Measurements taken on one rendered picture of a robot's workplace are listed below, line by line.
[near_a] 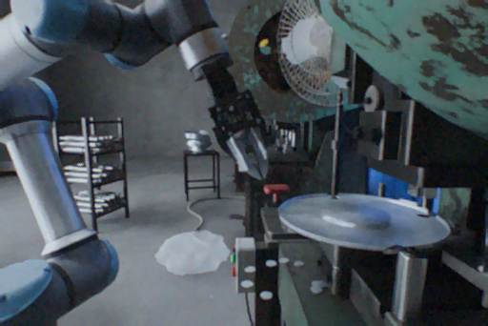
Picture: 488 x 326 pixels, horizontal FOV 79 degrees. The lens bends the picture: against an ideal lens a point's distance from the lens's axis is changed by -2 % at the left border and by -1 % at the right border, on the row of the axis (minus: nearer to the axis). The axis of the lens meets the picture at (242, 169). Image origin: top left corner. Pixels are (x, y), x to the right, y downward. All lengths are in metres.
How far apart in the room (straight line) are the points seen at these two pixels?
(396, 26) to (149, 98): 7.26
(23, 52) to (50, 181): 0.33
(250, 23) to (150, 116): 5.69
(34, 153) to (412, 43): 0.72
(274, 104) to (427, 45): 1.68
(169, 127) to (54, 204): 6.59
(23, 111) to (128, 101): 6.77
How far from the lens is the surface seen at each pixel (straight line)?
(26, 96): 0.82
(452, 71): 0.21
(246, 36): 1.90
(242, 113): 0.46
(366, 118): 0.59
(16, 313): 0.68
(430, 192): 0.62
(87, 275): 0.74
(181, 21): 0.50
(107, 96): 7.71
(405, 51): 0.22
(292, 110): 1.87
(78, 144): 2.79
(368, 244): 0.48
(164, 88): 7.33
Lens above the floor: 0.97
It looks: 10 degrees down
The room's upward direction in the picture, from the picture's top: straight up
